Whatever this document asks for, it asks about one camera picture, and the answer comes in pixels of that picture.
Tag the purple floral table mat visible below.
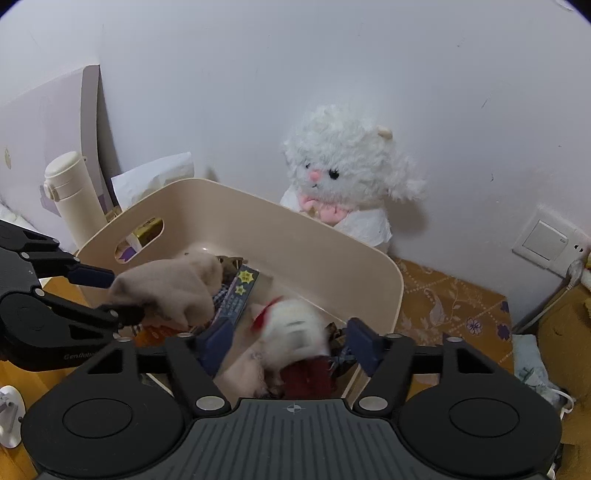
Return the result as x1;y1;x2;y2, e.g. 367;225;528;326
392;258;513;370

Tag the white thermos bottle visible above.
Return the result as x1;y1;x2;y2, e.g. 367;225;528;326
44;151;112;252

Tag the gold box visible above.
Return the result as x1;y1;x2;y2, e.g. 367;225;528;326
134;218;164;245

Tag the white and red plush toy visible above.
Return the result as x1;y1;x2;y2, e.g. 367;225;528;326
249;295;332;398

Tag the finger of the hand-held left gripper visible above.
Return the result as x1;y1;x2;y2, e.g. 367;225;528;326
37;292;146;330
0;219;115;287

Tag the star print box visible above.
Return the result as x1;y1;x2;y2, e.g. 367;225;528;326
215;265;260;330

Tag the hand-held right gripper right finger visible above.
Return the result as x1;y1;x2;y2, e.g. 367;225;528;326
346;318;502;414

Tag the beige fuzzy hat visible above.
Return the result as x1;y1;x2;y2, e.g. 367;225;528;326
108;251;225;330

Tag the pink cloth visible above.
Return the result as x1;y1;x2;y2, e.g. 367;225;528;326
215;353;269;398

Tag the white tissue pack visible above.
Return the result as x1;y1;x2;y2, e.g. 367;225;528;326
111;152;195;213

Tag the white desk hook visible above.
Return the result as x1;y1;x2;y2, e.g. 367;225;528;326
0;385;24;448

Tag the brown capybara plush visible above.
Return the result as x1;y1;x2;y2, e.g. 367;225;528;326
538;277;591;444

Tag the white wall switch socket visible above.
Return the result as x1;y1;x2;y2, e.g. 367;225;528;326
512;217;591;278

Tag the light blue blanket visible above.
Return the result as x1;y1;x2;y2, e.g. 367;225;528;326
512;335;573;407

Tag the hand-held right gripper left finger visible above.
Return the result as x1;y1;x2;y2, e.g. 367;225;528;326
85;318;235;415

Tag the white cable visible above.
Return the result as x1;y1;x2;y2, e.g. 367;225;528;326
513;258;587;334

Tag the white plush sheep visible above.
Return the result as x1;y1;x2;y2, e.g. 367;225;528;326
279;104;428;254

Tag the wooden desk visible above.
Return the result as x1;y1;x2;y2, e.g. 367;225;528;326
0;274;181;478

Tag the beige plastic basket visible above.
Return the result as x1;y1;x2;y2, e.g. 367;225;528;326
74;178;404;407

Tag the purple headboard panel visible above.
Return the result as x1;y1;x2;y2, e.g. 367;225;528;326
0;65;123;252

